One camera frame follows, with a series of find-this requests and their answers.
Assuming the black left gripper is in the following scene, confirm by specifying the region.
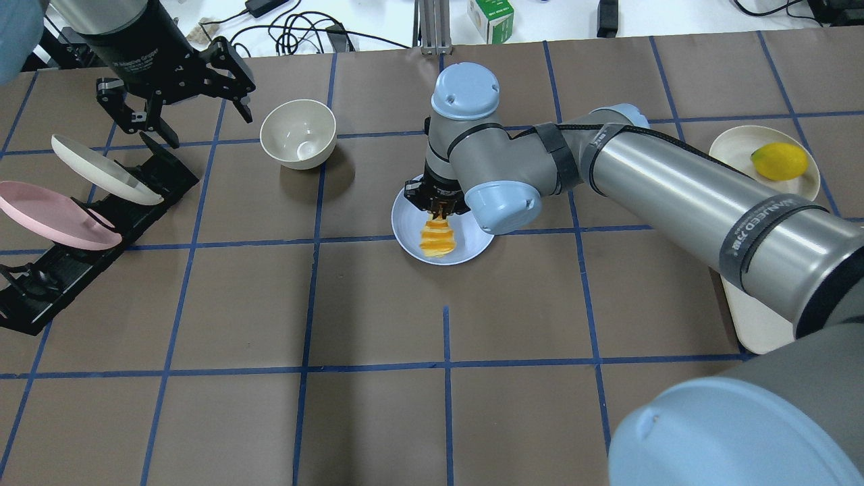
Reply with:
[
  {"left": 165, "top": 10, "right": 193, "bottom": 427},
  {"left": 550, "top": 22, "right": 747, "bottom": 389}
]
[{"left": 84, "top": 1, "right": 256, "bottom": 149}]

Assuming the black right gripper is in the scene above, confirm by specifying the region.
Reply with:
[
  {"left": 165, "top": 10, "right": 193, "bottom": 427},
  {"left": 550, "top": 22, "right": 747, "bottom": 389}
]
[{"left": 402, "top": 158, "right": 471, "bottom": 218}]

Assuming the light blue plate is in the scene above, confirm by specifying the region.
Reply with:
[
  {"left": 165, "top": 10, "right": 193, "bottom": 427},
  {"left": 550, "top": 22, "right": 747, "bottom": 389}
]
[{"left": 391, "top": 188, "right": 494, "bottom": 267}]

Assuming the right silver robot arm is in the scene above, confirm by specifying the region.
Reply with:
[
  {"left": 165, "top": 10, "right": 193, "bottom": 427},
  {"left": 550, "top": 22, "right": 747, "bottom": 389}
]
[{"left": 405, "top": 62, "right": 863, "bottom": 485}]

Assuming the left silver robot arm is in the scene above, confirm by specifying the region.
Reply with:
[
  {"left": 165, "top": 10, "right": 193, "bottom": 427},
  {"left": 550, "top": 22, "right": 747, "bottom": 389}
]
[{"left": 2, "top": 1, "right": 256, "bottom": 148}]

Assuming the cream plate in rack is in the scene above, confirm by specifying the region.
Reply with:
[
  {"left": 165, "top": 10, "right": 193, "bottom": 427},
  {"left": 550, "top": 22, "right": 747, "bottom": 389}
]
[{"left": 51, "top": 134, "right": 163, "bottom": 206}]

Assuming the pink plate in rack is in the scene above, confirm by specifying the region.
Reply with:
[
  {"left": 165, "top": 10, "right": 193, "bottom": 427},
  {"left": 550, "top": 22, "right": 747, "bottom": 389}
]
[{"left": 1, "top": 181, "right": 123, "bottom": 251}]

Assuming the cream round plate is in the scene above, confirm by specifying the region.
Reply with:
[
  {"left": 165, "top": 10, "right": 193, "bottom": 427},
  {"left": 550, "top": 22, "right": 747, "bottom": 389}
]
[{"left": 709, "top": 126, "right": 821, "bottom": 200}]

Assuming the black laptop charger brick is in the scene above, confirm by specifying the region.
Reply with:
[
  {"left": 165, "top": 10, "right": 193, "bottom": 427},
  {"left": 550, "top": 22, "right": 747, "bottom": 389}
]
[{"left": 244, "top": 0, "right": 289, "bottom": 18}]

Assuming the cream ceramic bowl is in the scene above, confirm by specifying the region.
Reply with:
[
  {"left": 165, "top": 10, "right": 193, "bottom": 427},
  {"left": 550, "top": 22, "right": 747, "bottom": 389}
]
[{"left": 259, "top": 99, "right": 337, "bottom": 170}]

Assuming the green white carton box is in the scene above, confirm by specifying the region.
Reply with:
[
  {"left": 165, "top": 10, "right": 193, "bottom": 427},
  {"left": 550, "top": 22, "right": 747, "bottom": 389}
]
[{"left": 466, "top": 1, "right": 515, "bottom": 45}]

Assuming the black power adapter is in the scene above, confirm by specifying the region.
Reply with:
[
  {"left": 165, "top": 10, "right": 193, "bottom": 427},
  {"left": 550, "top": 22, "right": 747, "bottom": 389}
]
[{"left": 596, "top": 0, "right": 618, "bottom": 38}]

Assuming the black dish rack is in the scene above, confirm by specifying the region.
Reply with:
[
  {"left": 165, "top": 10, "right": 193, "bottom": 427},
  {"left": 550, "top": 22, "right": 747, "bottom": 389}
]
[{"left": 1, "top": 134, "right": 198, "bottom": 335}]

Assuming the yellow lemon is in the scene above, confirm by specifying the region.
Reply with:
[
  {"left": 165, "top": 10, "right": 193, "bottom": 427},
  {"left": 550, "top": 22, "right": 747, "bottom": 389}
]
[{"left": 750, "top": 142, "right": 810, "bottom": 182}]

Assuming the white rectangular tray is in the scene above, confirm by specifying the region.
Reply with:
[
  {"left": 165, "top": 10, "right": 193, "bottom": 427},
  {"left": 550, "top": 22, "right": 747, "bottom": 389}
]
[{"left": 717, "top": 275, "right": 796, "bottom": 356}]

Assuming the aluminium frame post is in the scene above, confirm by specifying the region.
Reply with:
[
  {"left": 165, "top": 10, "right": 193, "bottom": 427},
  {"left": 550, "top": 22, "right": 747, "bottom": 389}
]
[{"left": 412, "top": 0, "right": 452, "bottom": 55}]

